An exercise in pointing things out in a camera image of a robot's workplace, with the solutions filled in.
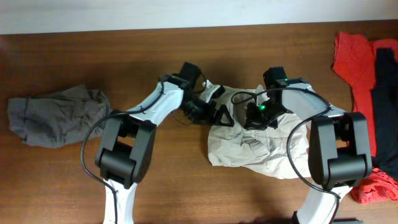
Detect beige cargo shorts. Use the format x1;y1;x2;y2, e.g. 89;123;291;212
208;86;302;179

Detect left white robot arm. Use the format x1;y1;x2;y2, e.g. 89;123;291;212
95;75;234;223

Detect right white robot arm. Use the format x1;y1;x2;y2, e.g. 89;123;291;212
231;78;371;224

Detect black garment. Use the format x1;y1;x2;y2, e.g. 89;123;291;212
371;48;397;180

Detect right black cable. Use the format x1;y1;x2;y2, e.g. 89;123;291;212
230;86;342;224

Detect red garment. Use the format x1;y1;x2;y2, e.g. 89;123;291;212
332;32;397;204

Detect grey crumpled garment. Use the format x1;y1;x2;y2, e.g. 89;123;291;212
7;85;111;149

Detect left black cable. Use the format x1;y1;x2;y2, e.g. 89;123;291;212
80;71;209;224

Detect black cable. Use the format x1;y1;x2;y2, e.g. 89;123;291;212
230;86;342;224
80;71;209;224

